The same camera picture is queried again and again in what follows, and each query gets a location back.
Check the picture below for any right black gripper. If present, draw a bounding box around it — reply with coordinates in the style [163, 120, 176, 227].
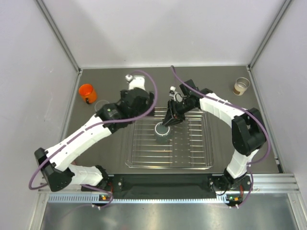
[163, 97, 196, 127]

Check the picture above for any dark grey ceramic mug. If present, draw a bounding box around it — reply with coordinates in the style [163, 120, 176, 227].
[154, 122, 171, 144]

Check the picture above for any clear plastic cup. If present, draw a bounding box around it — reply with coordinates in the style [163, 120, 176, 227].
[94, 100, 109, 112]

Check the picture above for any orange mug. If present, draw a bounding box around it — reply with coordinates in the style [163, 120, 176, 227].
[78, 83, 97, 104]

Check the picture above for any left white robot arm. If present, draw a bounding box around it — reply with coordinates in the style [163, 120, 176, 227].
[35, 88, 154, 192]

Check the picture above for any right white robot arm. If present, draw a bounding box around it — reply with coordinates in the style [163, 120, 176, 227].
[162, 80, 267, 190]

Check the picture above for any steel cup with sleeve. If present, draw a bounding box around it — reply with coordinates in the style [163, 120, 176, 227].
[233, 77, 250, 96]

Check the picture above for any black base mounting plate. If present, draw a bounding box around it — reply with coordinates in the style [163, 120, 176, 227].
[81, 173, 252, 199]

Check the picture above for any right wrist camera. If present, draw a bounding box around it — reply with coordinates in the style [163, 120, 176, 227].
[169, 86, 183, 102]

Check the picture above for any wire dish rack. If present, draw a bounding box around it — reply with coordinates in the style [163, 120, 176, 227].
[122, 107, 214, 170]

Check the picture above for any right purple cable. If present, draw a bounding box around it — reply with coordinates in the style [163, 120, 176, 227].
[170, 65, 272, 168]

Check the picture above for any grey slotted cable duct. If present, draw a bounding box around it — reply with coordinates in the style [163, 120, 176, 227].
[47, 193, 240, 204]

